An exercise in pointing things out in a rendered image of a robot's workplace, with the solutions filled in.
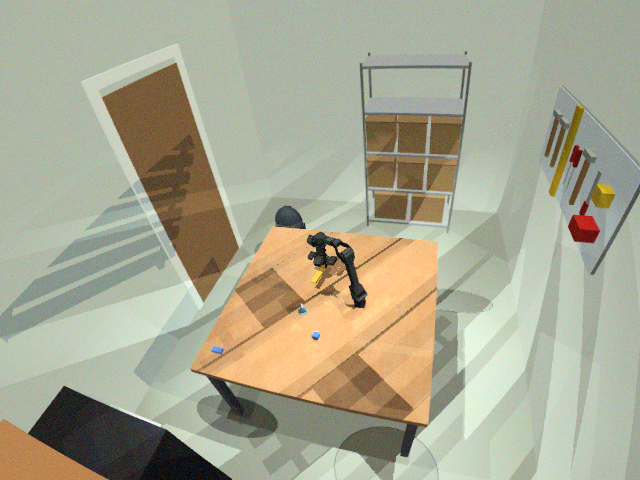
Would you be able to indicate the yellow bar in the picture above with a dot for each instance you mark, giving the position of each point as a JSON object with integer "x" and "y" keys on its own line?
{"x": 318, "y": 274}

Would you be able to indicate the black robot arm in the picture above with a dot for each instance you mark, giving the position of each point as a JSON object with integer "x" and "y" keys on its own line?
{"x": 347, "y": 256}

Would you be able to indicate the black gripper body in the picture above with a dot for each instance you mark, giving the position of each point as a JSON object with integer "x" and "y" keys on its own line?
{"x": 330, "y": 260}

